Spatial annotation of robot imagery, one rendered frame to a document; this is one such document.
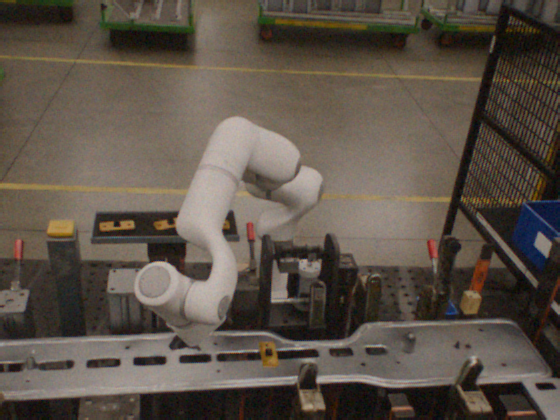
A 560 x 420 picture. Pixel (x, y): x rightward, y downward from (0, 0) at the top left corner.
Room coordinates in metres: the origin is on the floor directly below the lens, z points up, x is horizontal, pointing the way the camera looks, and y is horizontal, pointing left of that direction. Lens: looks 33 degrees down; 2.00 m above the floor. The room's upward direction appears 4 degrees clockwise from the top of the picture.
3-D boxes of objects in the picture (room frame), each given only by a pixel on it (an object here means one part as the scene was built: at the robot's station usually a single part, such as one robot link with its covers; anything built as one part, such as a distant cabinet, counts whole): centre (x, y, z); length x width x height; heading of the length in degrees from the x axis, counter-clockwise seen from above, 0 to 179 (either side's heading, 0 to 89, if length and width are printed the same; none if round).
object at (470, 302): (1.36, -0.54, 0.88); 0.04 x 0.04 x 0.36; 10
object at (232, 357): (1.12, 0.05, 0.84); 0.17 x 0.06 x 0.29; 10
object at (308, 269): (1.36, -0.09, 0.94); 0.18 x 0.13 x 0.49; 100
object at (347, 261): (1.39, -0.21, 0.91); 0.07 x 0.05 x 0.42; 10
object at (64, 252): (1.38, 0.52, 0.92); 0.08 x 0.08 x 0.44; 10
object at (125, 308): (1.24, 0.33, 0.90); 0.13 x 0.10 x 0.41; 10
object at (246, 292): (1.33, 0.04, 0.89); 0.13 x 0.11 x 0.38; 10
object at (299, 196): (1.69, -0.06, 1.11); 0.19 x 0.12 x 0.24; 74
